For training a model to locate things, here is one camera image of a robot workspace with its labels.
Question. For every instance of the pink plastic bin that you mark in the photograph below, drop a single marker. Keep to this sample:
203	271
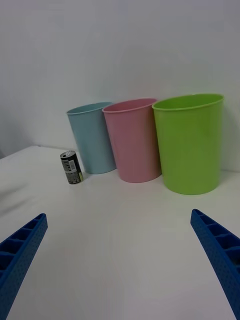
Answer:
135	145

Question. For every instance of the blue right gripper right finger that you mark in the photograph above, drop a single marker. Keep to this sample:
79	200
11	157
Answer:
220	257

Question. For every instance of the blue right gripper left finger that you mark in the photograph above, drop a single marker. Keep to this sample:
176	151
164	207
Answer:
22	257

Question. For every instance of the black drink can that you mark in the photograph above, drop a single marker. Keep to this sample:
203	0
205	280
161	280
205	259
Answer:
72	170

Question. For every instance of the green plastic bin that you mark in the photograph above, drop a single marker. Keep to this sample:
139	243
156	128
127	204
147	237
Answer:
190	147

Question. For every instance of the pale blue plastic bin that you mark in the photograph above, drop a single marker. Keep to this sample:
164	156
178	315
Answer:
92	140

